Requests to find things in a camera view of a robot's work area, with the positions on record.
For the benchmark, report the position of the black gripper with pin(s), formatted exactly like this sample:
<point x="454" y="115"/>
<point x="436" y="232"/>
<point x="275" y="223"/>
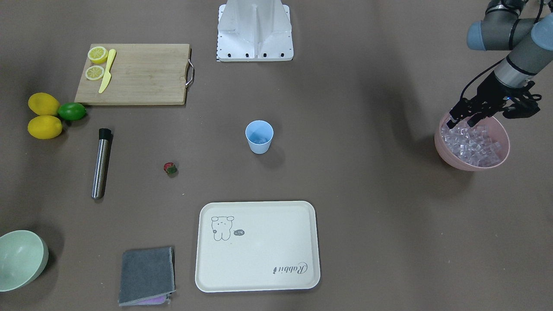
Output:
<point x="491" y="90"/>

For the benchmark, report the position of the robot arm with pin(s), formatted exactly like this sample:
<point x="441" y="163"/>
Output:
<point x="527" y="41"/>

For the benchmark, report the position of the clear ice cubes pile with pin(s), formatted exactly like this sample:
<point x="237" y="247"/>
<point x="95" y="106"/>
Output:
<point x="472" y="145"/>

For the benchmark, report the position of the light blue plastic cup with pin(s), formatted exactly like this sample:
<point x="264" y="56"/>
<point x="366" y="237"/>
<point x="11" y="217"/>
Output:
<point x="259" y="127"/>

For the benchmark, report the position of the ice cubes in cup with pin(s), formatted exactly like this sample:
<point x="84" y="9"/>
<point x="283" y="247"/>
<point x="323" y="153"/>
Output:
<point x="259" y="139"/>

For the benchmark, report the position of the pink bowl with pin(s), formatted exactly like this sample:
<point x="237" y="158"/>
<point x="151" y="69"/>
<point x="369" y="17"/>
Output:
<point x="496" y="131"/>

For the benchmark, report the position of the cream rabbit tray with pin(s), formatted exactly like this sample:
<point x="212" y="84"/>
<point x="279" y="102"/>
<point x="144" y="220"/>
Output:
<point x="257" y="246"/>

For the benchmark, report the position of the red strawberry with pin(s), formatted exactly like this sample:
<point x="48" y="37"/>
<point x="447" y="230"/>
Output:
<point x="170" y="168"/>

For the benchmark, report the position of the grey folded cloth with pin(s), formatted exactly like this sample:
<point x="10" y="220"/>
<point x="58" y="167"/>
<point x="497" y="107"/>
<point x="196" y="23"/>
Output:
<point x="146" y="273"/>

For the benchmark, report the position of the purple cloth under grey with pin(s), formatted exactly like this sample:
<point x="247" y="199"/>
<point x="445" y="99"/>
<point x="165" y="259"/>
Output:
<point x="159" y="300"/>

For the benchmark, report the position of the yellow plastic knife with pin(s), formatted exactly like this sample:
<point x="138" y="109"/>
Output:
<point x="107" y="74"/>

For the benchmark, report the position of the steel muddler black tip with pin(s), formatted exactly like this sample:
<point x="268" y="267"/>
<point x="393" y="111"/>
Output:
<point x="101" y="163"/>

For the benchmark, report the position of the lemon half upper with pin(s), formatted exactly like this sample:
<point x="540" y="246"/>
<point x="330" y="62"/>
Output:
<point x="98" y="55"/>

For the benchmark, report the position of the lemon half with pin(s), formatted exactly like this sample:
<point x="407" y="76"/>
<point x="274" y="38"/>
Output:
<point x="94" y="73"/>
<point x="98" y="55"/>

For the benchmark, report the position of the lemon half lower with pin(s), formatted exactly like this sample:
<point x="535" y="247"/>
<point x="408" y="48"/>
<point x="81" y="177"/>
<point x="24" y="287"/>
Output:
<point x="94" y="73"/>

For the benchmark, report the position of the green lime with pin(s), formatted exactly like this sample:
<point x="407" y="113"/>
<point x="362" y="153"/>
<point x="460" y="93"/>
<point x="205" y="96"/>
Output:
<point x="72" y="111"/>

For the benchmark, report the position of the yellow lemon lower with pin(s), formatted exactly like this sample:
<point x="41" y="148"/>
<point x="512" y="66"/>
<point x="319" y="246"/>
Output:
<point x="45" y="127"/>

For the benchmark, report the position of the yellow lemon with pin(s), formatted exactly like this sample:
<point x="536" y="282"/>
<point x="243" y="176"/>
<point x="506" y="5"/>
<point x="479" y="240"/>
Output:
<point x="43" y="104"/>
<point x="45" y="127"/>

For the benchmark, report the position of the yellow lemon upper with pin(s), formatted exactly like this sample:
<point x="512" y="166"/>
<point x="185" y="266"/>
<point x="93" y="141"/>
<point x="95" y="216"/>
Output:
<point x="43" y="104"/>

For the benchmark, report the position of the light green bowl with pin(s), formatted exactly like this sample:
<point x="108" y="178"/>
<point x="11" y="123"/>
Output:
<point x="23" y="257"/>

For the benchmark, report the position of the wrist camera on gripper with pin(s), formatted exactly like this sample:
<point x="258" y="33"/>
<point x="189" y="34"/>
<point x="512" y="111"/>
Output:
<point x="525" y="104"/>

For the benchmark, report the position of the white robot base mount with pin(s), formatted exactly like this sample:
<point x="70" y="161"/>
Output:
<point x="254" y="31"/>

